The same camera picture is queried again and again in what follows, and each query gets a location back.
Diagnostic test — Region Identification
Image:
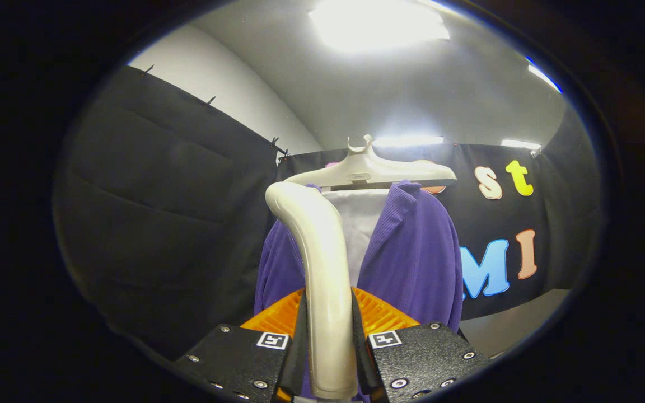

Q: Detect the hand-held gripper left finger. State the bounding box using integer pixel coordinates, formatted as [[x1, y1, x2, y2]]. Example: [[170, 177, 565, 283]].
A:
[[174, 288, 309, 403]]

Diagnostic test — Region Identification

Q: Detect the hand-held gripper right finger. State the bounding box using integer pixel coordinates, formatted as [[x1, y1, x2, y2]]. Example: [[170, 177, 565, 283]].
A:
[[350, 288, 491, 403]]

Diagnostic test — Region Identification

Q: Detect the purple jacket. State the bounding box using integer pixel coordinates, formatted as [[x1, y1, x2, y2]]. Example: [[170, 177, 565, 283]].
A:
[[254, 180, 464, 403]]

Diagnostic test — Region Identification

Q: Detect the white garment steamer head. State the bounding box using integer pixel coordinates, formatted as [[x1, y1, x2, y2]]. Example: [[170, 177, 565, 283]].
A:
[[265, 181, 359, 400]]

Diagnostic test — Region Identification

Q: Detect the grey cabinet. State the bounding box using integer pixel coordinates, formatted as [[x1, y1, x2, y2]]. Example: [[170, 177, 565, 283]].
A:
[[460, 288, 571, 359]]

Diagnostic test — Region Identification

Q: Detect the white hanging cloth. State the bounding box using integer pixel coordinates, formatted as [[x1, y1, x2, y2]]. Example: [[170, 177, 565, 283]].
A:
[[322, 189, 390, 287]]

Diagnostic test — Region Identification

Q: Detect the ceiling strip light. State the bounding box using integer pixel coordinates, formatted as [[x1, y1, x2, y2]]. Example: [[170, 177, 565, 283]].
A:
[[372, 135, 445, 147], [526, 56, 563, 95]]

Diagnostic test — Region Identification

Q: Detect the large ceiling panel light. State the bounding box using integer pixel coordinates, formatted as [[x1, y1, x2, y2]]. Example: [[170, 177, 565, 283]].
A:
[[309, 0, 451, 52]]

